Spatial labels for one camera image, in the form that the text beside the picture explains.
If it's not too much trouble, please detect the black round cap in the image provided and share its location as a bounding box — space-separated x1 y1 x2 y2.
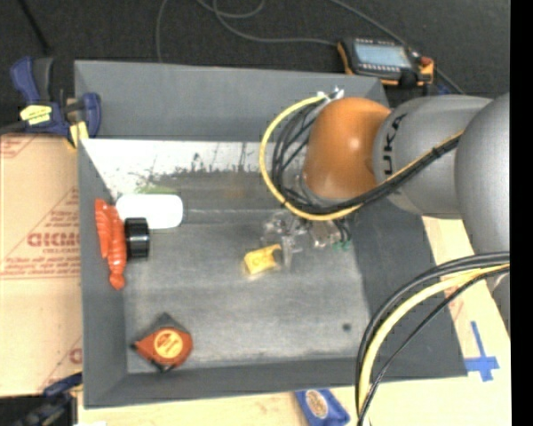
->
123 217 152 260

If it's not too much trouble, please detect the brown cardboard board, red print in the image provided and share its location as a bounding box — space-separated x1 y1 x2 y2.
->
0 132 84 398

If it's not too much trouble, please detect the small yellow block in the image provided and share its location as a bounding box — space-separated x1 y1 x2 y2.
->
243 243 283 276

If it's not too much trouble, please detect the white rounded plastic bottle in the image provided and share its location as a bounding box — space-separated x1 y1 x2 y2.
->
114 193 185 231

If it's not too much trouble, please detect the orange tape measure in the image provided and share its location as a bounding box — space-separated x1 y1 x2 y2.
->
130 312 195 374

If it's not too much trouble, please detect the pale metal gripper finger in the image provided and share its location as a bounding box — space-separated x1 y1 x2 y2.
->
260 216 292 247
280 233 304 268

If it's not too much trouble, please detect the orange ribbed toy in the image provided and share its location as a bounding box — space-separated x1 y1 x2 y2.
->
93 198 129 292

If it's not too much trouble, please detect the grey metal bin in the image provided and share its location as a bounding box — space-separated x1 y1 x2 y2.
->
73 59 468 408

